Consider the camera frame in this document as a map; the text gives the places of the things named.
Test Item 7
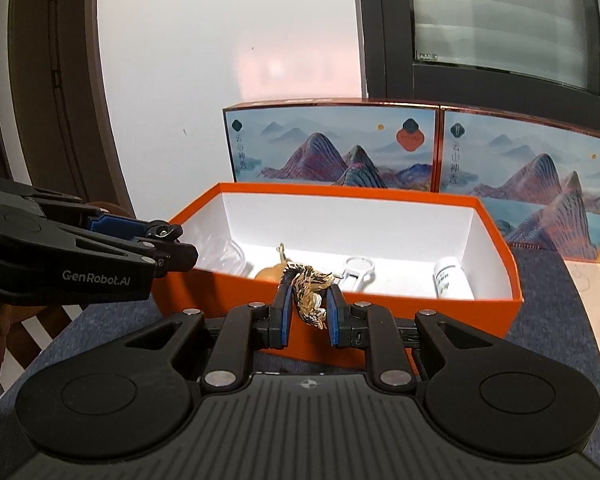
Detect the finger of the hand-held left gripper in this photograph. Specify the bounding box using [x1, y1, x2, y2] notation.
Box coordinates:
[122, 237, 199, 277]
[0, 177, 153, 242]

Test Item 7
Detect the white bottle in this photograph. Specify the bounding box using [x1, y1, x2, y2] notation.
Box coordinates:
[433, 256, 476, 301]

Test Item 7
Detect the orange cardboard box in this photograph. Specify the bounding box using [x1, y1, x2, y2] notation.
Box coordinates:
[152, 182, 524, 366]

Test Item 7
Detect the mountain print box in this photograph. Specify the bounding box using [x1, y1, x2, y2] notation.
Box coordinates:
[222, 99, 443, 192]
[439, 106, 600, 261]

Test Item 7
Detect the brown door frame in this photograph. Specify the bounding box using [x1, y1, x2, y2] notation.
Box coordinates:
[0, 0, 136, 216]

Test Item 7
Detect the blue-grey felt mat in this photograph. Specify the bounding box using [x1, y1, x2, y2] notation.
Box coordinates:
[0, 242, 600, 461]

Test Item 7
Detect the brown gourd with string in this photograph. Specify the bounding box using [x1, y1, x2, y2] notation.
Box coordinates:
[254, 242, 293, 283]

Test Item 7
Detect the clear plastic bag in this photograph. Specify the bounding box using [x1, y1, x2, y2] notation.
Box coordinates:
[197, 240, 248, 277]

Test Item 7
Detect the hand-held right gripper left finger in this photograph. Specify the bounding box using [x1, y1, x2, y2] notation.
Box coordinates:
[95, 284, 294, 394]

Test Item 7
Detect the dark window frame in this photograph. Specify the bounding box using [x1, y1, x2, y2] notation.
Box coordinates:
[352, 0, 600, 133]

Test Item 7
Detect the black clamp mount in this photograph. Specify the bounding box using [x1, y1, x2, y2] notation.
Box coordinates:
[140, 219, 185, 242]

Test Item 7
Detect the white ring clip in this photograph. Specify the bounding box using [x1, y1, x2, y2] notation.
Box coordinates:
[339, 256, 378, 291]

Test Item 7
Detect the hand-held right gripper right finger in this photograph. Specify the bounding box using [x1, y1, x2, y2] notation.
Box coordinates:
[326, 284, 527, 394]

